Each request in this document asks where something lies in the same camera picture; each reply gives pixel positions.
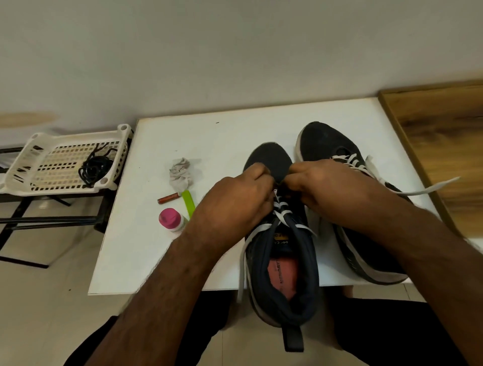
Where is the person's right hand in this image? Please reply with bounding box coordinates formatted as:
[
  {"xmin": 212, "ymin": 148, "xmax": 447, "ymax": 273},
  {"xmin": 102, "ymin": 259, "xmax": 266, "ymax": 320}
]
[{"xmin": 283, "ymin": 158, "xmax": 424, "ymax": 246}]

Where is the grey shoelace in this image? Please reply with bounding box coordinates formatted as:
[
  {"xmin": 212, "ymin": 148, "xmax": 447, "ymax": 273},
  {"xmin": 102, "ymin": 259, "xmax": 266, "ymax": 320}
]
[{"xmin": 331, "ymin": 153, "xmax": 461, "ymax": 199}]

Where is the black shoelace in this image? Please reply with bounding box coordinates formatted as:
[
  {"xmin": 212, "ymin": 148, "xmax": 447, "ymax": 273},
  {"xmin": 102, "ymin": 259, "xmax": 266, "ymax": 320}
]
[
  {"xmin": 85, "ymin": 145, "xmax": 119, "ymax": 180},
  {"xmin": 77, "ymin": 152, "xmax": 112, "ymax": 189}
]

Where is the wooden board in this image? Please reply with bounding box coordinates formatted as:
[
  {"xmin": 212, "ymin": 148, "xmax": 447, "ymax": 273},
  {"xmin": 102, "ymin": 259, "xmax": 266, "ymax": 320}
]
[{"xmin": 377, "ymin": 80, "xmax": 483, "ymax": 241}]

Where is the white perforated plastic tray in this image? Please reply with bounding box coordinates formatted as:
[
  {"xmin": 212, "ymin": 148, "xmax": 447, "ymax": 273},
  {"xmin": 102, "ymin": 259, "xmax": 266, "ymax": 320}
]
[{"xmin": 0, "ymin": 123, "xmax": 134, "ymax": 198}]

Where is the person's left forearm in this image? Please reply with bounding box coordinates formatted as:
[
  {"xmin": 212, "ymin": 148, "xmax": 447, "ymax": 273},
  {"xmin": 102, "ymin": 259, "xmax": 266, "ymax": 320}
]
[{"xmin": 85, "ymin": 237, "xmax": 227, "ymax": 366}]

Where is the pink capped white bottle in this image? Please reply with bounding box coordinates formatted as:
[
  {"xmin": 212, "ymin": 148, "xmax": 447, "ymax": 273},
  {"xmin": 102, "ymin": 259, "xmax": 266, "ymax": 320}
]
[{"xmin": 157, "ymin": 207, "xmax": 187, "ymax": 234}]

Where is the black metal rack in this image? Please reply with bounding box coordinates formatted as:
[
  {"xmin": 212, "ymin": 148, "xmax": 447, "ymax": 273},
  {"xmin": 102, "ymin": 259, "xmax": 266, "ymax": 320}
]
[{"xmin": 0, "ymin": 145, "xmax": 116, "ymax": 270}]

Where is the dark sneaker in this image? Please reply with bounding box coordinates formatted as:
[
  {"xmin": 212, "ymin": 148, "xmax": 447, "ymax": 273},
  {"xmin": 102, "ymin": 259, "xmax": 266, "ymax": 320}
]
[
  {"xmin": 241, "ymin": 141, "xmax": 321, "ymax": 353},
  {"xmin": 293, "ymin": 121, "xmax": 415, "ymax": 287}
]

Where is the green marker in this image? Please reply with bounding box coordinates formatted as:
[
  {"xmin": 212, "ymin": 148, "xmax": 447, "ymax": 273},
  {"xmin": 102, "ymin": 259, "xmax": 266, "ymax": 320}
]
[{"xmin": 181, "ymin": 189, "xmax": 197, "ymax": 220}]

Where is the crumpled white paper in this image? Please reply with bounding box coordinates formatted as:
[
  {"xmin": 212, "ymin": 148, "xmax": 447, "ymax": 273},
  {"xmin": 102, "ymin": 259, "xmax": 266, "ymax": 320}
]
[{"xmin": 168, "ymin": 157, "xmax": 193, "ymax": 193}]

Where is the person's left hand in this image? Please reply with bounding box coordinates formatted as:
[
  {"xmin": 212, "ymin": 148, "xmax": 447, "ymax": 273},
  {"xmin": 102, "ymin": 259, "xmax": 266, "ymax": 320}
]
[{"xmin": 185, "ymin": 163, "xmax": 277, "ymax": 257}]

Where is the person's right forearm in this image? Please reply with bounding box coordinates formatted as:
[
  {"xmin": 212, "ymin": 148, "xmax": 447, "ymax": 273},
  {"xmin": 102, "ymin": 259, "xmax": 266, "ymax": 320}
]
[{"xmin": 388, "ymin": 215, "xmax": 483, "ymax": 366}]

